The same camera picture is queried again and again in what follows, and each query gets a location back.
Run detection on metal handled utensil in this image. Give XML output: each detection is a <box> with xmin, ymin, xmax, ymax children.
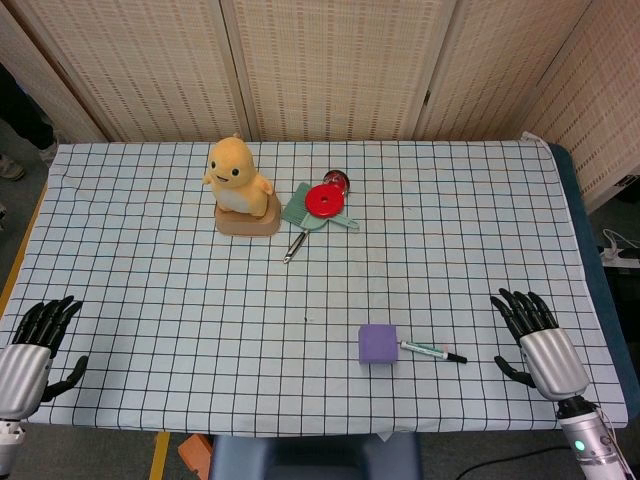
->
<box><xmin>283</xmin><ymin>230</ymin><xmax>308</xmax><ymax>265</ymax></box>

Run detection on purple foam block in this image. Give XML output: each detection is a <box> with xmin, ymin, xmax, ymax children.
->
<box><xmin>358</xmin><ymin>323</ymin><xmax>400</xmax><ymax>365</ymax></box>

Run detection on white power strip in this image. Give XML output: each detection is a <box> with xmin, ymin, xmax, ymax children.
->
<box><xmin>599</xmin><ymin>243</ymin><xmax>640</xmax><ymax>262</ymax></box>

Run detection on red plastic disc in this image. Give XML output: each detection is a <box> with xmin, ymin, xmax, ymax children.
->
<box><xmin>304</xmin><ymin>183</ymin><xmax>346</xmax><ymax>219</ymax></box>

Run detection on white cable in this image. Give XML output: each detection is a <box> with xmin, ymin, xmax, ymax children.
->
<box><xmin>602</xmin><ymin>228</ymin><xmax>635</xmax><ymax>250</ymax></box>

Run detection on orange box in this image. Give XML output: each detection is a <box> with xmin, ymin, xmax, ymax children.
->
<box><xmin>178</xmin><ymin>433</ymin><xmax>214</xmax><ymax>477</ymax></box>

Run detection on blue checkered tablecloth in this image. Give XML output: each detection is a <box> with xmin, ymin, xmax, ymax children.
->
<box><xmin>0</xmin><ymin>130</ymin><xmax>629</xmax><ymax>438</ymax></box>

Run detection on shiny red round object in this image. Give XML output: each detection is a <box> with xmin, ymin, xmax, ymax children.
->
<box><xmin>322</xmin><ymin>169</ymin><xmax>352</xmax><ymax>197</ymax></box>

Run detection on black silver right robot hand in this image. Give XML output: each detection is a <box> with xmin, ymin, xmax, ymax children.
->
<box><xmin>489</xmin><ymin>288</ymin><xmax>599</xmax><ymax>419</ymax></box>

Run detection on blue table frame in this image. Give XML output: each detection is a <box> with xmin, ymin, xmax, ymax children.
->
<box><xmin>547</xmin><ymin>143</ymin><xmax>640</xmax><ymax>407</ymax></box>

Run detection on yellow plush duck toy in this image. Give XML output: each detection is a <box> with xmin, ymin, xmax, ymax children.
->
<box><xmin>202</xmin><ymin>134</ymin><xmax>274</xmax><ymax>218</ymax></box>

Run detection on grey sneaker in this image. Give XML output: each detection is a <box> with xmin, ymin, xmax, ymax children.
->
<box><xmin>0</xmin><ymin>153</ymin><xmax>26</xmax><ymax>182</ymax></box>

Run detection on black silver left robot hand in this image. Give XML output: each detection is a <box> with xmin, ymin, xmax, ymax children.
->
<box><xmin>0</xmin><ymin>295</ymin><xmax>89</xmax><ymax>419</ymax></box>

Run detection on beige folding screen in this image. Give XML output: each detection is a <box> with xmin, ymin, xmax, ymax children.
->
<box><xmin>0</xmin><ymin>0</ymin><xmax>640</xmax><ymax>211</ymax></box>

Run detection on tan toy base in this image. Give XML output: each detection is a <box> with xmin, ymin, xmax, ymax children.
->
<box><xmin>214</xmin><ymin>193</ymin><xmax>282</xmax><ymax>237</ymax></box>

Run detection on green white marker pen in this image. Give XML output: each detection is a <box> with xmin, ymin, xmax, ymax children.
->
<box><xmin>398</xmin><ymin>339</ymin><xmax>469</xmax><ymax>365</ymax></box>

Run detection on person leg dark trousers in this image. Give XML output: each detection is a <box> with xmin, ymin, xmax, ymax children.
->
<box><xmin>0</xmin><ymin>62</ymin><xmax>57</xmax><ymax>152</ymax></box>

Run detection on teal plastic handle tool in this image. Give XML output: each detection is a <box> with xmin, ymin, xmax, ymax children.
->
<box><xmin>319</xmin><ymin>213</ymin><xmax>361</xmax><ymax>233</ymax></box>

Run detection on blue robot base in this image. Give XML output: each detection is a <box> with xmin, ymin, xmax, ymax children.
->
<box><xmin>208</xmin><ymin>431</ymin><xmax>422</xmax><ymax>480</ymax></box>

